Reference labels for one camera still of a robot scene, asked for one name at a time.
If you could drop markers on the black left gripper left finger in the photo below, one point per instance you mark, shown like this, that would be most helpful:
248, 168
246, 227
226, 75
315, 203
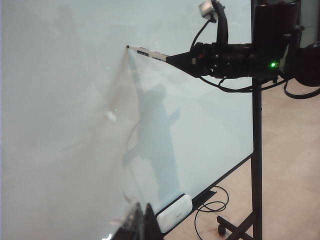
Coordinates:
132, 227

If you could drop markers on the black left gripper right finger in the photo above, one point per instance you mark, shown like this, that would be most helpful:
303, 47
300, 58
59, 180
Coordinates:
152, 225

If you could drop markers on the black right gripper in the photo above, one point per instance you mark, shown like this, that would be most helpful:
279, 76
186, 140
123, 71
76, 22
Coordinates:
225, 60

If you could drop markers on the white whiteboard marker pen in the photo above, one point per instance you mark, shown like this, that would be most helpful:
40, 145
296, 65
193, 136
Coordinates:
150, 53

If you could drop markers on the white rectangular whiteboard eraser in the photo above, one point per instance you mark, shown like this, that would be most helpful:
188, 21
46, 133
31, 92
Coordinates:
175, 212

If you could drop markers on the black whiteboard marker tray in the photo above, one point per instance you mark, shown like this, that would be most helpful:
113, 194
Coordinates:
205, 196

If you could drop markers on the pale glass whiteboard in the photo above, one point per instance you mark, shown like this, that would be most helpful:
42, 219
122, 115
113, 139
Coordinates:
62, 100

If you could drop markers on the silver wrist webcam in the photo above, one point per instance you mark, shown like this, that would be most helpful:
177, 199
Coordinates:
206, 8

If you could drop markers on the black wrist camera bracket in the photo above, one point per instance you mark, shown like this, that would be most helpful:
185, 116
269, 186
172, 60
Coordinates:
222, 27

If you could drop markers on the black whiteboard stand frame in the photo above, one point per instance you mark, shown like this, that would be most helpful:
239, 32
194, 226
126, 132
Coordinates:
257, 150

